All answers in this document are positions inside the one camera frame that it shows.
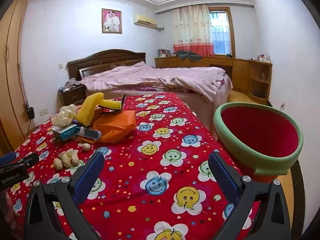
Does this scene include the floral curtain with red hem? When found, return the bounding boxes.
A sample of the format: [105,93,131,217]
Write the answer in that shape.
[171,4,214,57]

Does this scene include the pink crumpled cloth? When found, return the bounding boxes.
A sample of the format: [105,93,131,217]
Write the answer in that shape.
[64,78,82,88]

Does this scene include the long wooden cabinet desk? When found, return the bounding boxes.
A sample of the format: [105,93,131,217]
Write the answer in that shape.
[154,56,250,91]

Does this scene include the leaning framed panel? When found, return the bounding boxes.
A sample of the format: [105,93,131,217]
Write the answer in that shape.
[79,66,114,81]

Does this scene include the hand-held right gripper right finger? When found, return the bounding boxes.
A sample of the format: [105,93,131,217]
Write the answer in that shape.
[208,152,292,240]

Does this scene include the wooden wardrobe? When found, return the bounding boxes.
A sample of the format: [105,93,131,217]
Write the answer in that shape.
[0,0,32,153]

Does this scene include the person's left hand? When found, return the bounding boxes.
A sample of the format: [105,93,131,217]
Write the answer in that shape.
[0,191,17,230]

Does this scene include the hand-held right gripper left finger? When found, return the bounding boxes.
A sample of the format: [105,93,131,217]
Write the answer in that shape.
[24,151,105,240]

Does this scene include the dark wooden bed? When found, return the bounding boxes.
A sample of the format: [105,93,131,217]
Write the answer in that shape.
[67,49,233,105]

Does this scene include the orange mesh bag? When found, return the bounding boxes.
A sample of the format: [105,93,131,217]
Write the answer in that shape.
[77,109,137,143]

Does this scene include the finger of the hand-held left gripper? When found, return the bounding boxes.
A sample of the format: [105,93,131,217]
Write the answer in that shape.
[14,153,40,170]
[0,152,17,166]

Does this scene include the pink quilt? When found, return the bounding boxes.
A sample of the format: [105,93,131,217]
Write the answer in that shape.
[80,61,232,101]

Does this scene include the grey blue plastic gadget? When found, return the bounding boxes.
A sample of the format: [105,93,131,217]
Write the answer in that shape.
[75,127,102,141]

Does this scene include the small blue white box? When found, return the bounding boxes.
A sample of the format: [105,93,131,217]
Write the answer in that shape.
[52,124,78,138]

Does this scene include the framed wall photo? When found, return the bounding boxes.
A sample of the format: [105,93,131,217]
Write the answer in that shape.
[101,8,122,34]

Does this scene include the dark grey clothing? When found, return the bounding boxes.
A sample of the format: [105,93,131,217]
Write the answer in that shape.
[176,51,202,61]

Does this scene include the wooden open shelf unit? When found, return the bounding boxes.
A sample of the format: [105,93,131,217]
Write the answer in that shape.
[248,60,273,103]

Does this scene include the dark wooden nightstand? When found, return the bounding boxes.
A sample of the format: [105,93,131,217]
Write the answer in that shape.
[58,84,87,106]

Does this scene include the wooden frame window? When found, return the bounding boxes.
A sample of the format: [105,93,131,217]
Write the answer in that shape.
[209,7,235,56]

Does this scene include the red smiley flower blanket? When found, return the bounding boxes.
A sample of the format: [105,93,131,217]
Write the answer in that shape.
[5,92,265,240]

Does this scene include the wall air conditioner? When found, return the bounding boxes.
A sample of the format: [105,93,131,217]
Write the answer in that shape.
[133,14,157,27]

